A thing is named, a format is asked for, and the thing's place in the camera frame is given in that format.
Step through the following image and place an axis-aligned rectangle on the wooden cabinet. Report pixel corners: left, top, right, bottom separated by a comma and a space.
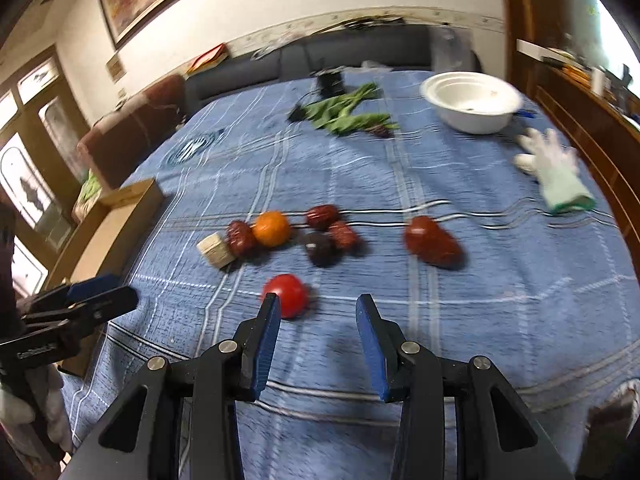
500, 0, 640, 281

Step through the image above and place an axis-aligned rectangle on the cardboard box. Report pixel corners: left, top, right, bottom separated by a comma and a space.
42, 178, 166, 378

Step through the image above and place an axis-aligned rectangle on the red booklet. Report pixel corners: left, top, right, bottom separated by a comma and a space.
186, 43, 230, 76

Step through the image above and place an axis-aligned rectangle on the person's left hand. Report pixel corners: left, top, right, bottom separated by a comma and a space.
0, 362, 75, 455

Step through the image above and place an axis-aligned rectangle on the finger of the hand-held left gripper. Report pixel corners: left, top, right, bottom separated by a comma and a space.
21, 286, 139, 343
20, 274, 122, 317

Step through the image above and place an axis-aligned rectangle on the blue checked cloth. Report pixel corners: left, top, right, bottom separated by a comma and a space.
59, 67, 640, 480

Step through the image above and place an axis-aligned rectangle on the small wooden block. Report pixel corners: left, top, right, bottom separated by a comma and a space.
197, 232, 237, 271

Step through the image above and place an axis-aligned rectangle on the red date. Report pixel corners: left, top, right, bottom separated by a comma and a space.
328, 221, 362, 253
306, 204, 341, 230
227, 221, 257, 257

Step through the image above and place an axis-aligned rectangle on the red tomato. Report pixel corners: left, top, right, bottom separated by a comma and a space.
262, 274, 310, 320

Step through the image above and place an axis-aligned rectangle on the orange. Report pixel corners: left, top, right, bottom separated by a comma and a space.
252, 211, 291, 248

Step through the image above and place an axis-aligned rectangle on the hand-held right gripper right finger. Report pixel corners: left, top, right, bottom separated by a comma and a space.
355, 293, 576, 480

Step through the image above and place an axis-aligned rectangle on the glazed wooden door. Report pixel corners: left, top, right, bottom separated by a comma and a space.
0, 45, 93, 301

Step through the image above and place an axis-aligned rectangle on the black device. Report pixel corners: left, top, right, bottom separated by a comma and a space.
316, 71, 346, 97

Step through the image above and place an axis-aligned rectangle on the dark purple round fruit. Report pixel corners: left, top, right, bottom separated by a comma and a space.
305, 232, 339, 267

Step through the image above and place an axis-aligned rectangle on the large red fruit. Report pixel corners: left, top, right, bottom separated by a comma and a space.
404, 215, 463, 268

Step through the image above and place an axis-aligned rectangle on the dark grey sofa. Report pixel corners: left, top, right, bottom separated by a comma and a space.
182, 25, 483, 121

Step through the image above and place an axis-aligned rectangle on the brown armchair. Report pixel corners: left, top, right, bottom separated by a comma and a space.
76, 74, 187, 191

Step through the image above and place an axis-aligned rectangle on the clear plastic container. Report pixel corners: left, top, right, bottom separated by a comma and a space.
431, 27, 476, 77

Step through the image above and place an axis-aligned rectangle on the green leafy vegetable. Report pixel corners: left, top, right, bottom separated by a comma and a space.
299, 82, 401, 136

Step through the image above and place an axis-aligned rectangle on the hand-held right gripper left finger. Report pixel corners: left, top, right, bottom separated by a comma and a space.
60, 293, 282, 480

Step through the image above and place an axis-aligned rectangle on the white work glove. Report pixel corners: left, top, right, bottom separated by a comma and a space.
514, 128, 597, 216

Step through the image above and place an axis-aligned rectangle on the white bowl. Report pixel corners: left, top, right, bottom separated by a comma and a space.
420, 71, 524, 135

